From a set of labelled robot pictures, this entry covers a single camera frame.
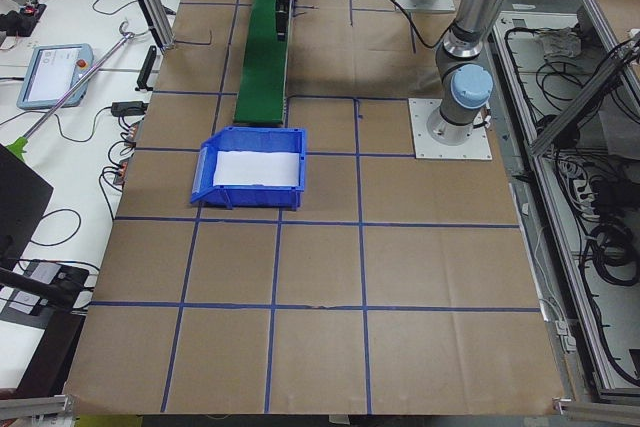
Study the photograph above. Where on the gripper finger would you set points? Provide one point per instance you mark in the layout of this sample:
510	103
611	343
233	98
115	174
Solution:
285	19
279	19

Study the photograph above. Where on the green conveyor belt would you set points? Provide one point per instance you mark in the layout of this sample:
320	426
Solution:
261	95

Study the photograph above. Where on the left blue plastic bin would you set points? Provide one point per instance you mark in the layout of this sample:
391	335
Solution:
234	138

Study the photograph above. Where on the white foam pad left bin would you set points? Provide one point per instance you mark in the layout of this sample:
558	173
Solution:
257	168

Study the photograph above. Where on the black power adapter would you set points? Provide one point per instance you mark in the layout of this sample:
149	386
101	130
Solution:
128	108

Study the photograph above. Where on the teach pendant tablet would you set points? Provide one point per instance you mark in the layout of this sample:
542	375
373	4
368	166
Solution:
52	71

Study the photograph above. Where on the reacher grabber tool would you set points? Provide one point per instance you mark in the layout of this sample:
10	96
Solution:
18	146

